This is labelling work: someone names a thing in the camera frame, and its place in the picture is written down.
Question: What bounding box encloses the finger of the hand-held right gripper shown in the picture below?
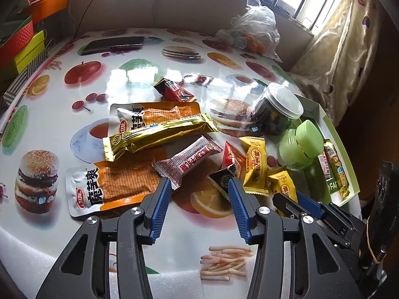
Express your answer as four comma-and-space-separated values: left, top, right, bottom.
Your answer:
272, 192, 305, 219
296, 191, 366, 251

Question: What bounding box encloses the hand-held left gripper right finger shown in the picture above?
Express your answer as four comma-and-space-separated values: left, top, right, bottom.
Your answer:
227, 177, 365, 299

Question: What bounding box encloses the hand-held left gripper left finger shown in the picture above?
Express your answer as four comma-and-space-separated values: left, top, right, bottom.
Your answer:
35, 177, 173, 299

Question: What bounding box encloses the orange white snack pouch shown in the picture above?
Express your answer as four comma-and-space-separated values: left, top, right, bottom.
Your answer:
109, 101, 201, 139
65, 149, 164, 219

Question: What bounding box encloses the white red patterned snack packet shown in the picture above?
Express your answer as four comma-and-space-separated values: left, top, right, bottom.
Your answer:
152, 135, 224, 190

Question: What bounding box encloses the long gold snack bar packet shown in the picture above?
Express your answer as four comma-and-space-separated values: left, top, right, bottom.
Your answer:
102, 113, 219, 162

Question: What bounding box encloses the white green cardboard box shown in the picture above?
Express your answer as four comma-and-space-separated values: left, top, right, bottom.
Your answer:
288, 95, 361, 208

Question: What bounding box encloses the small yellow snack packet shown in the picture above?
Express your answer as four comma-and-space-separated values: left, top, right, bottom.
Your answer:
267, 166, 299, 208

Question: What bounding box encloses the small black snack packet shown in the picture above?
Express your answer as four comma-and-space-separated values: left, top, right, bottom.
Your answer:
206, 167, 234, 200

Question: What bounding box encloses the pink snack packet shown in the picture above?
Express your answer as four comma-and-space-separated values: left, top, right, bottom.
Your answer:
318, 154, 332, 179

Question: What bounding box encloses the gold snack bar blue print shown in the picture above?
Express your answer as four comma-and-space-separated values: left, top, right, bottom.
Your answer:
322, 139, 350, 200

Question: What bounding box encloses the small orange red snack packet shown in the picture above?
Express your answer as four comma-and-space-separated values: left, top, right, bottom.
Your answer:
222, 141, 247, 179

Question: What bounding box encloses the green round container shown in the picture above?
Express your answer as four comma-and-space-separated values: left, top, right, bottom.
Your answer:
277, 119, 325, 172

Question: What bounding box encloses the clear jar with dark contents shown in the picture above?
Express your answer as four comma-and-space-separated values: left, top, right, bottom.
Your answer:
248, 82, 304, 137

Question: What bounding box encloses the food print tablecloth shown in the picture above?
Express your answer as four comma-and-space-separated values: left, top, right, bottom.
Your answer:
0, 28, 359, 299

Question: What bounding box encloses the cream patterned curtain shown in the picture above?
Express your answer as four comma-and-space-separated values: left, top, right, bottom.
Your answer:
290, 0, 380, 126

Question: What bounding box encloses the black phone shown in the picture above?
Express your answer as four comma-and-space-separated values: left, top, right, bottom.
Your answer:
82, 36, 146, 53

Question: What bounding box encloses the clear plastic bag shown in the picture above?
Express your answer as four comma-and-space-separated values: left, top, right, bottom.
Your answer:
215, 0, 282, 62

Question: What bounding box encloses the black white striped box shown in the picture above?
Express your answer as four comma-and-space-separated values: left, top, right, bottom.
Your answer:
0, 65, 38, 107

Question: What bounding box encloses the lime green box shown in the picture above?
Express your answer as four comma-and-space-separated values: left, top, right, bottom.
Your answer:
14, 30, 46, 74

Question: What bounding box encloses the red textured box green rim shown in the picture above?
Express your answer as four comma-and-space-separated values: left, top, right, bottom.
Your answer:
0, 15, 35, 70

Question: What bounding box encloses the orange box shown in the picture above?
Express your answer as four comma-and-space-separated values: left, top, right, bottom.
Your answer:
23, 0, 69, 24

